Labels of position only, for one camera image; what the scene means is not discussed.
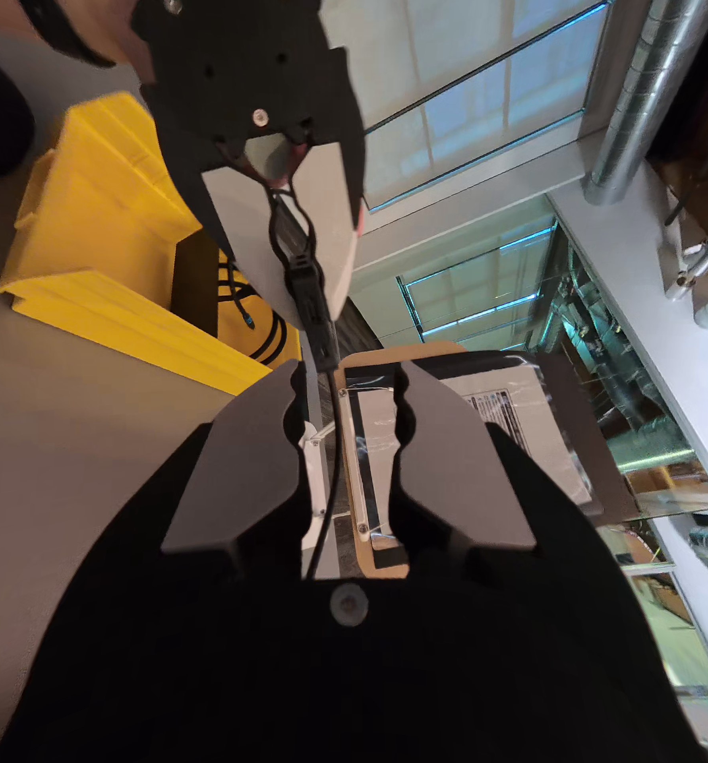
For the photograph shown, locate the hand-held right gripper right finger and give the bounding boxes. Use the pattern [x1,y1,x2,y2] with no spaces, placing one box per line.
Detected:
[390,360,538,550]

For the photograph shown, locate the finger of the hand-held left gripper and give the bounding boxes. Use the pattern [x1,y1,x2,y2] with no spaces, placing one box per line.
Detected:
[291,143,364,327]
[201,161,302,329]

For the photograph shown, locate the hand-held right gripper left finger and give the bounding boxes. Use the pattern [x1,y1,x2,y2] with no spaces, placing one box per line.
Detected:
[160,358,308,554]

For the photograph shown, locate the black adapter box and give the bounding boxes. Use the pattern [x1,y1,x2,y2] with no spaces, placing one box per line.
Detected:
[269,190,341,373]

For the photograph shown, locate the person's left hand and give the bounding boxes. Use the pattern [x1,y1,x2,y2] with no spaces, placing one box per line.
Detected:
[86,0,156,82]

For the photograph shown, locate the black-framed monitor with plastic film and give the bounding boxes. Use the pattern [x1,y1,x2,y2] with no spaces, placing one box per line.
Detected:
[345,349,641,573]

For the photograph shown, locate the black bin divider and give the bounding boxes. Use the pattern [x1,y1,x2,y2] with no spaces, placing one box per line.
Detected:
[169,229,221,337]

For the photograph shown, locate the window with roller blind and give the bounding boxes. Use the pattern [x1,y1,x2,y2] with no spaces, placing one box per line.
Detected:
[354,217,560,352]
[318,0,614,212]

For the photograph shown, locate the yellow storage bin with divider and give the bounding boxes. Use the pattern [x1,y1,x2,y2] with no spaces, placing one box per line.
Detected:
[0,91,302,397]

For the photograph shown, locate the glass partition pane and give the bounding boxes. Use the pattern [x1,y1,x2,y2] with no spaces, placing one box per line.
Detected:
[533,221,708,519]

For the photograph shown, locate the metal rod fitting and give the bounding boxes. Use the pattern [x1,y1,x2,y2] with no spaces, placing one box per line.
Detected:
[664,199,708,299]

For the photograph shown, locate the coiled black cables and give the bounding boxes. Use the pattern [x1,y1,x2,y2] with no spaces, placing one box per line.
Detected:
[214,250,289,364]

